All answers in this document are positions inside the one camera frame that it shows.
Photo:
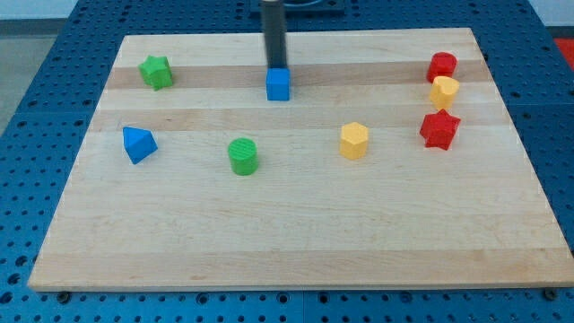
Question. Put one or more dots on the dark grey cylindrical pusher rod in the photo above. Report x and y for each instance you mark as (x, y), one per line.
(274, 31)

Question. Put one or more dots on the blue cube block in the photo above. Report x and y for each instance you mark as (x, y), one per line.
(277, 84)

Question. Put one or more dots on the yellow heart block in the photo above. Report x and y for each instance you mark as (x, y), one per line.
(443, 92)

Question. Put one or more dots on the green star block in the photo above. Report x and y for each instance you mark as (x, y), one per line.
(156, 72)

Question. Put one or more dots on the green cylinder block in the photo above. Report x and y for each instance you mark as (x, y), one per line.
(243, 156)

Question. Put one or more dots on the yellow hexagonal prism block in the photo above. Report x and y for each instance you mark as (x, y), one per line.
(354, 139)

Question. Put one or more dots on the red cylinder block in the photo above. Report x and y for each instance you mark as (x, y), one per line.
(441, 64)

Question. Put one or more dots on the blue triangular prism block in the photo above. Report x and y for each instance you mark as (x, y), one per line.
(138, 143)

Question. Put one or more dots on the light wooden board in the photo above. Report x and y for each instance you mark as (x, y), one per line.
(404, 216)

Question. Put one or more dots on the red star block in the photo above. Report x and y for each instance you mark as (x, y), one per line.
(439, 129)

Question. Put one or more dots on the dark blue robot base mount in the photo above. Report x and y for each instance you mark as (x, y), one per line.
(311, 8)

